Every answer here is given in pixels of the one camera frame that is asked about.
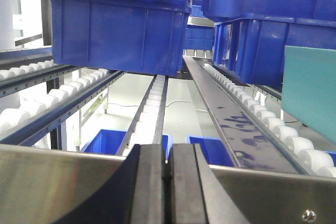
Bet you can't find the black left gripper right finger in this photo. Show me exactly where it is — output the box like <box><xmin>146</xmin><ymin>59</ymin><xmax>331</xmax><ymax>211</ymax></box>
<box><xmin>169</xmin><ymin>144</ymin><xmax>248</xmax><ymax>223</ymax></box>

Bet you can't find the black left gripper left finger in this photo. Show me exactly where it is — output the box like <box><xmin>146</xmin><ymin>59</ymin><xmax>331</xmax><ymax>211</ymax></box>
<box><xmin>57</xmin><ymin>144</ymin><xmax>165</xmax><ymax>223</ymax></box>

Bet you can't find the teal plastic bin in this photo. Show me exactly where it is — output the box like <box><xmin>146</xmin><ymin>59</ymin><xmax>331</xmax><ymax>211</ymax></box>
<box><xmin>281</xmin><ymin>46</ymin><xmax>335</xmax><ymax>131</ymax></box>

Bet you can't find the blue bin lower right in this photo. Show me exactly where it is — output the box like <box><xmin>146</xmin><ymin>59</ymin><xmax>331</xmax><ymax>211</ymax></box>
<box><xmin>186</xmin><ymin>135</ymin><xmax>234</xmax><ymax>167</ymax></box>

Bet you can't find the blue bin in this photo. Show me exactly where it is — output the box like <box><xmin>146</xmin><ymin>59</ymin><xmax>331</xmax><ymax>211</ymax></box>
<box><xmin>203</xmin><ymin>0</ymin><xmax>335</xmax><ymax>88</ymax></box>
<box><xmin>80</xmin><ymin>129</ymin><xmax>173</xmax><ymax>156</ymax></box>
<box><xmin>50</xmin><ymin>0</ymin><xmax>191</xmax><ymax>76</ymax></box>
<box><xmin>186</xmin><ymin>135</ymin><xmax>234</xmax><ymax>167</ymax></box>

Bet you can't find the blue bin lower left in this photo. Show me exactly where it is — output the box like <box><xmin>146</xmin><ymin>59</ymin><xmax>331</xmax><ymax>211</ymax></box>
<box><xmin>80</xmin><ymin>129</ymin><xmax>173</xmax><ymax>156</ymax></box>

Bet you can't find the white roller track centre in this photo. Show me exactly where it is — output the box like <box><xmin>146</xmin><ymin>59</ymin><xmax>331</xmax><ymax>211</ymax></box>
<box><xmin>116</xmin><ymin>75</ymin><xmax>169</xmax><ymax>156</ymax></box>

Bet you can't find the white roller track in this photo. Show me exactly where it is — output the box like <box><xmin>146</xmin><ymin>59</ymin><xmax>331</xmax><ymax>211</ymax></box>
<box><xmin>0</xmin><ymin>60</ymin><xmax>79</xmax><ymax>99</ymax></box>
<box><xmin>1</xmin><ymin>71</ymin><xmax>124</xmax><ymax>146</ymax></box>
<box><xmin>116</xmin><ymin>75</ymin><xmax>169</xmax><ymax>156</ymax></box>
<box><xmin>203</xmin><ymin>63</ymin><xmax>335</xmax><ymax>178</ymax></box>

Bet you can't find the white roller track right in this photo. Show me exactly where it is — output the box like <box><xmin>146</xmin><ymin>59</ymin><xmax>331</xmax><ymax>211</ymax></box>
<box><xmin>203</xmin><ymin>63</ymin><xmax>335</xmax><ymax>178</ymax></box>

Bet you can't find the white roller track far left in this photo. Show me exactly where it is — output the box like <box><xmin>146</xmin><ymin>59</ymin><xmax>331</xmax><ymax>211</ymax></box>
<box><xmin>0</xmin><ymin>60</ymin><xmax>79</xmax><ymax>99</ymax></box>

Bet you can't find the blue bin upper left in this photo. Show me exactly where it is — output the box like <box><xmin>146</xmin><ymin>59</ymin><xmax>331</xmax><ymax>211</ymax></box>
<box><xmin>50</xmin><ymin>0</ymin><xmax>191</xmax><ymax>76</ymax></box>

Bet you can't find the blue bin upper right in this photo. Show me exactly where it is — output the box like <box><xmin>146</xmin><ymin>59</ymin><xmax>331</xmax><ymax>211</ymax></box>
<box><xmin>203</xmin><ymin>0</ymin><xmax>335</xmax><ymax>88</ymax></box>

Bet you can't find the grey metal divider rail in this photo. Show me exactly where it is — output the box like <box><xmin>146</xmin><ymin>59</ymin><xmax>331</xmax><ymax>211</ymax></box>
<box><xmin>183</xmin><ymin>56</ymin><xmax>314</xmax><ymax>175</ymax></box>

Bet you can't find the steel shelf front rail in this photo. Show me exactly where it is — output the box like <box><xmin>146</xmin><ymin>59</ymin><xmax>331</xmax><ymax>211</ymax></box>
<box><xmin>1</xmin><ymin>145</ymin><xmax>335</xmax><ymax>223</ymax></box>

